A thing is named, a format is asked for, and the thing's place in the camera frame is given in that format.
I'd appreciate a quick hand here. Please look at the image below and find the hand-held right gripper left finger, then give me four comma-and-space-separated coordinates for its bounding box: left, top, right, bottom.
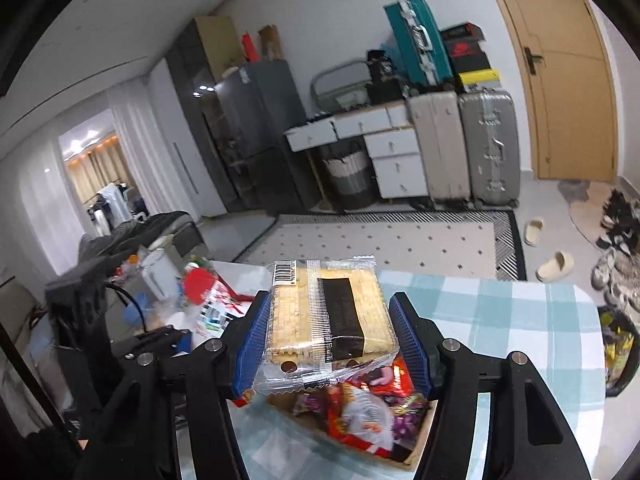
82, 290, 275, 480

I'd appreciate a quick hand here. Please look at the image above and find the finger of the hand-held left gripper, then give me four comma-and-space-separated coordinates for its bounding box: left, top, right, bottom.
112, 326, 193, 361

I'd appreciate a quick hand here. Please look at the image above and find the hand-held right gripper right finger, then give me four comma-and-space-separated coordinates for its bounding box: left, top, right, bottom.
389, 291, 581, 480

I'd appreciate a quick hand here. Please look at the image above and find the red cookie packet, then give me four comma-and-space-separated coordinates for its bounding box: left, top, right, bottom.
350, 355, 416, 396

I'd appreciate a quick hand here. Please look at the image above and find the clear cracker packet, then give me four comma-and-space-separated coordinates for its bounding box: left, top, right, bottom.
250, 256, 401, 397

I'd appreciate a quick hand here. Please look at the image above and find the purple candy packet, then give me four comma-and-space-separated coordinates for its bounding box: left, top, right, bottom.
390, 392, 431, 448

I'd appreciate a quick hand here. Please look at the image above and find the small purple snack packet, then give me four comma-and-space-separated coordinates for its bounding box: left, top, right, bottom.
292, 391, 328, 417

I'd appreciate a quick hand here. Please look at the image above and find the large white noodle snack packet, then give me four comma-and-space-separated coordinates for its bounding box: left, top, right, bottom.
327, 382, 401, 456

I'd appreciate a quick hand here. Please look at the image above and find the brown cardboard box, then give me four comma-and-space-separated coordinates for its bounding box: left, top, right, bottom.
235, 380, 436, 471

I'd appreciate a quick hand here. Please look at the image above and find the blue container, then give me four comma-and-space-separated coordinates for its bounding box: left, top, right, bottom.
122, 292, 151, 326

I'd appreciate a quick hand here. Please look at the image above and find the white kettle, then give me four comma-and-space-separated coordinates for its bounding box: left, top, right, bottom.
140, 249, 181, 303

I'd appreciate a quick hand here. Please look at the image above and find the dark cloth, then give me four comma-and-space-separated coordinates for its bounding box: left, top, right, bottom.
77, 210, 201, 266

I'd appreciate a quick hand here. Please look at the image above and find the patterned rug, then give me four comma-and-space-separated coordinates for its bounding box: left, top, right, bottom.
235, 210, 528, 282

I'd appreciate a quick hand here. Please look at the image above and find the beige slipper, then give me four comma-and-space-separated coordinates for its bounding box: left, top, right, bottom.
536, 251, 576, 283
524, 217, 546, 247

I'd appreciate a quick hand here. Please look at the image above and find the white curtain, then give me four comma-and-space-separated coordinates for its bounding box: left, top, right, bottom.
107, 87, 173, 221

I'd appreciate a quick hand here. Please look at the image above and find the woven laundry basket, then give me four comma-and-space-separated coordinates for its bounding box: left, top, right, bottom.
320, 142, 377, 211

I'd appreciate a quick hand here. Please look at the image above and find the white drawer desk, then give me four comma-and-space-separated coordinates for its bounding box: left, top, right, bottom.
284, 100, 431, 200

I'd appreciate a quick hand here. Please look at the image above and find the beige suitcase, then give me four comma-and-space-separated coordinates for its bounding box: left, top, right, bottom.
407, 89, 472, 210

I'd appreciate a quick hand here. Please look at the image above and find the silver suitcase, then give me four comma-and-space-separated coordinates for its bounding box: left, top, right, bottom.
457, 87, 521, 210

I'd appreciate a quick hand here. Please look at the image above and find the black trash bin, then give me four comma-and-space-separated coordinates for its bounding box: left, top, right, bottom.
597, 305, 640, 400

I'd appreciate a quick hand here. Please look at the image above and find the grey refrigerator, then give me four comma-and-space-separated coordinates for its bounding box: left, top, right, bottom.
215, 59, 321, 216

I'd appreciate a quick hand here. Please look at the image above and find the grey door mat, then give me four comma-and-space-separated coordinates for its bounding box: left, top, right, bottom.
557, 180, 618, 246

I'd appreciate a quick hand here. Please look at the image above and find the pile of shoes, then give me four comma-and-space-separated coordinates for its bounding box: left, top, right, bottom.
590, 187, 640, 311

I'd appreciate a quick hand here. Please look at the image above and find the dark glass cabinet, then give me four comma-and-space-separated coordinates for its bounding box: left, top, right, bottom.
166, 22, 236, 216

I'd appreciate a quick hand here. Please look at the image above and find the black bag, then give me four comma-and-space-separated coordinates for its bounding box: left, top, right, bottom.
366, 50, 407, 103

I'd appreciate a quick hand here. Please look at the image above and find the oval mirror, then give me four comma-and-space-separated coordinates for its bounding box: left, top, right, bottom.
311, 60, 373, 113

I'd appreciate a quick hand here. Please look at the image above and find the yellow black shoe box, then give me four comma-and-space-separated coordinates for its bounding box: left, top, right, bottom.
457, 70, 501, 93

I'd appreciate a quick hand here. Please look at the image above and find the red logo shoe box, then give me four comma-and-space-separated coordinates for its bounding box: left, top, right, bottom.
446, 40, 488, 62

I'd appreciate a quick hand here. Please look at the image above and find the teal suitcase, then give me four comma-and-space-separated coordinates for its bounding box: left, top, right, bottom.
384, 0, 453, 88

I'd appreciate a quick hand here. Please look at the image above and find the wooden door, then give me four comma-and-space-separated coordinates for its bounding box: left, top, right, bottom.
475, 0, 621, 183

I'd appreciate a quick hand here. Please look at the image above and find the flat brown carton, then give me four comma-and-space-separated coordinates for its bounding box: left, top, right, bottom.
257, 25, 283, 61

